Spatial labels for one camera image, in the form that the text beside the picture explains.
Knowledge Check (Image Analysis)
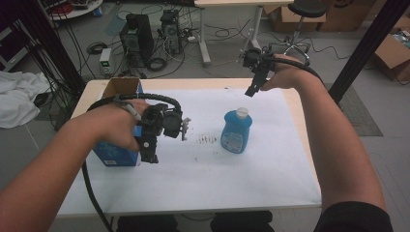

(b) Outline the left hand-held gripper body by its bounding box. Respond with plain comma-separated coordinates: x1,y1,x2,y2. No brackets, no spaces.
138,102,192,143

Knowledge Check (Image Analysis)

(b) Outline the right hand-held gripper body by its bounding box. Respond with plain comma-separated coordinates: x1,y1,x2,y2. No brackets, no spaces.
240,47,277,77

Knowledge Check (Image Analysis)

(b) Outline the person's right hand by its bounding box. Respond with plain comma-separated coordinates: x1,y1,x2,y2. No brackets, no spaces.
260,53,311,92

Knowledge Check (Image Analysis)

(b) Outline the person's left hand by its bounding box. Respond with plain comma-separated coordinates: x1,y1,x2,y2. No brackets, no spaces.
95,99,151,153

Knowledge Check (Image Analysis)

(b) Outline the blue cardboard box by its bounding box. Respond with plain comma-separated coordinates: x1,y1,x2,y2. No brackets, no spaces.
92,76,145,168

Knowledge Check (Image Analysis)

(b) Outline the blue bottle with white cap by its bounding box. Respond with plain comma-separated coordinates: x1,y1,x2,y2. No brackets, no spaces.
220,106,253,155

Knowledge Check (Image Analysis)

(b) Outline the flat brown cardboard box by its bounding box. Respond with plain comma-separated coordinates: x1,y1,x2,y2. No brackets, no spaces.
264,4,327,33

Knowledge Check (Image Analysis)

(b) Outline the white table mat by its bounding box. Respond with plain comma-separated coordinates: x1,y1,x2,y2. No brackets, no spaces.
56,87,323,217

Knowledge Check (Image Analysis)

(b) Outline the white-legged desk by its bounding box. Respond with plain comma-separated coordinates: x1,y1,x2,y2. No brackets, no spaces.
193,0,295,66

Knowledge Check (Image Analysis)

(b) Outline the black round stool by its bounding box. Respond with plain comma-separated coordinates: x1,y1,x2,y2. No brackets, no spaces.
269,0,328,66

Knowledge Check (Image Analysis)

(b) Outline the white power supply unit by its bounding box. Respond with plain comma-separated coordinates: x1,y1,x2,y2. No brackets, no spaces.
99,47,113,77

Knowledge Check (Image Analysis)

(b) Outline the large black computer tower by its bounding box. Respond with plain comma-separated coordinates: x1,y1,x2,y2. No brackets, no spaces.
119,13,155,69

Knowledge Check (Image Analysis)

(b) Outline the slim black computer tower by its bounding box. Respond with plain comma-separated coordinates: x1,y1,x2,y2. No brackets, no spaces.
160,9,182,55

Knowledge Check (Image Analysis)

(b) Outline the tall brown cardboard box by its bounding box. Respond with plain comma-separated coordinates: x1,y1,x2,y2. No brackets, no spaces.
318,0,377,33

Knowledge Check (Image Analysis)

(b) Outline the grey floor mat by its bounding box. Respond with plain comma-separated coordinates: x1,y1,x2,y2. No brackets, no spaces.
323,82,384,137

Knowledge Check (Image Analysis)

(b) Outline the person's right leg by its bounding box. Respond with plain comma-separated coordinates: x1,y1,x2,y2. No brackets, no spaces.
210,211,275,232

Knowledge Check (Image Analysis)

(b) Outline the round white table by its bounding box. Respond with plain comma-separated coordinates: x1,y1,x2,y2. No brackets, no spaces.
47,0,104,21

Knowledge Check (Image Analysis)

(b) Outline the open brown cardboard box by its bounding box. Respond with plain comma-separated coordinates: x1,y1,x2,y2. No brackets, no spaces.
372,15,410,82

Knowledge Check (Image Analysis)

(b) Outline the white crumpled cloth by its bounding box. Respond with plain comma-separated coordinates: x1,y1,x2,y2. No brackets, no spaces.
0,71,51,130

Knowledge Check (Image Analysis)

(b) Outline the black sleeve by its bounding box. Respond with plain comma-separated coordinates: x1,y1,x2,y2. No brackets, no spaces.
313,201,395,232

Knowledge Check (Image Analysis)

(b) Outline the grey cable strap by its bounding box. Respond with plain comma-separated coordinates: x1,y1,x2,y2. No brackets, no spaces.
113,96,143,122

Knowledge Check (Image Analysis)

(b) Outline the black corrugated right gripper cable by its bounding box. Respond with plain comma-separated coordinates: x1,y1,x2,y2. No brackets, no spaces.
265,56,325,87

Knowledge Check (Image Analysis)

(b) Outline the coiled black cable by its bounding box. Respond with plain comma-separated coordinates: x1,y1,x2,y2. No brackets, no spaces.
147,57,168,73
86,42,108,55

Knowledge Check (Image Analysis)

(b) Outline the black metal frame post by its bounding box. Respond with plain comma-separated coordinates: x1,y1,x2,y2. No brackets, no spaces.
328,0,410,104
18,0,87,98

